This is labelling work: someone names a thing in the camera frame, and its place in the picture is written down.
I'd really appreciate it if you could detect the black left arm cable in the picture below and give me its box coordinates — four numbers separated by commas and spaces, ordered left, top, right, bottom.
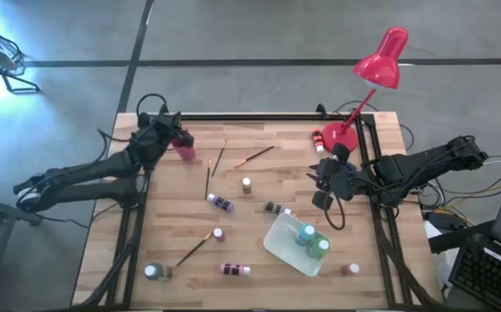
135, 92, 170, 119

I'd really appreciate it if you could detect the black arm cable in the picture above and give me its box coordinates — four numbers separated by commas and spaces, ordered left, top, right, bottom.
135, 92, 170, 119
322, 193, 348, 231

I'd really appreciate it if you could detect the white plastic bin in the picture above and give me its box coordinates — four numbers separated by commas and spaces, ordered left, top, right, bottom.
262, 211, 333, 277

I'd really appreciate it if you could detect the orange paint bottle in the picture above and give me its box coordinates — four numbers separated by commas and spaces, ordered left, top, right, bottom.
311, 127, 325, 154

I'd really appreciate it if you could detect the violet paint bottle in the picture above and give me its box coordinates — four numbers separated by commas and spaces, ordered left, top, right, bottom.
205, 192, 235, 213

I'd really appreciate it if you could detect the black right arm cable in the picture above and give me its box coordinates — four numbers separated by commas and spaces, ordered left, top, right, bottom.
322, 193, 348, 231

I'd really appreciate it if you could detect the pink-red plastic cup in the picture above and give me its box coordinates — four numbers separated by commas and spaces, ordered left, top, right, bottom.
171, 127, 197, 162

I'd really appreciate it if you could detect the laptop computer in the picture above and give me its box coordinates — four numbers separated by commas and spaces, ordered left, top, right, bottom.
447, 138, 501, 312

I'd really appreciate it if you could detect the yellow floor cable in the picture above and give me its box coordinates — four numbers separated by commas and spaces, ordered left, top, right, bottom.
432, 184, 501, 213

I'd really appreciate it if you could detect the teal paint bottle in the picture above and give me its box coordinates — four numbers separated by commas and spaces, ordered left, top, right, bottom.
296, 223, 318, 247

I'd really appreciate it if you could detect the brown paint bottle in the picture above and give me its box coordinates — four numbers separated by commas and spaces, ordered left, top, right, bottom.
340, 262, 361, 277

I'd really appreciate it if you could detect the pink paint bottle black label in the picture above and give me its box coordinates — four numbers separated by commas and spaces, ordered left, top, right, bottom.
218, 263, 252, 277

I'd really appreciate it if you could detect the dark paint bottle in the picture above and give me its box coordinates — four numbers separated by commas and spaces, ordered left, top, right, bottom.
264, 200, 293, 217

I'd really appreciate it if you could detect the green paint bottle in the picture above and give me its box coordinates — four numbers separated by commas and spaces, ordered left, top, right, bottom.
307, 236, 332, 260

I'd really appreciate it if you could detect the grey paint bottle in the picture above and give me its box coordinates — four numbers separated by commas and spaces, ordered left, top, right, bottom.
143, 262, 173, 282

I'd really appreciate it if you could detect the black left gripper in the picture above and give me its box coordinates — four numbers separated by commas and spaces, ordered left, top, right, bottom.
146, 112, 196, 153

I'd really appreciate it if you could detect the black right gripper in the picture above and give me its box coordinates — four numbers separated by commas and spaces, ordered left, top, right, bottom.
305, 142, 371, 212

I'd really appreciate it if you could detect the red desk lamp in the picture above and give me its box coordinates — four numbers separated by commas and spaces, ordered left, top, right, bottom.
321, 26, 410, 153

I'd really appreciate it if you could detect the black aluminium table frame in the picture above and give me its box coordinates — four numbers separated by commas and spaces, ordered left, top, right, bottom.
71, 111, 446, 311

